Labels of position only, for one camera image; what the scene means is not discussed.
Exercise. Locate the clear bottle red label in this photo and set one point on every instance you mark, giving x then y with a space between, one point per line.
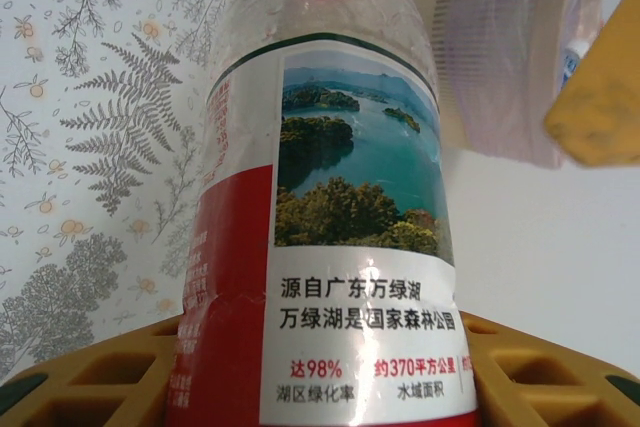
350 197

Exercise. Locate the clear bottle blue label white cap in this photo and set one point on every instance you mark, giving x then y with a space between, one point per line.
575 67

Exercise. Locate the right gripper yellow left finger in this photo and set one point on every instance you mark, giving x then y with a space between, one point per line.
60 379

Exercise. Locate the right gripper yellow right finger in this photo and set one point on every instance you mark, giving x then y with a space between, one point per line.
550 352

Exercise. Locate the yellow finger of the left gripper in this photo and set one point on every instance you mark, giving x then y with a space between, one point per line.
605 112

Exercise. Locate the pink plastic bin liner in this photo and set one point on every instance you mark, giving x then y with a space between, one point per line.
500 97

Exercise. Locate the floral patterned tablecloth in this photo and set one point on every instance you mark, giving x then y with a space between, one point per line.
75 147

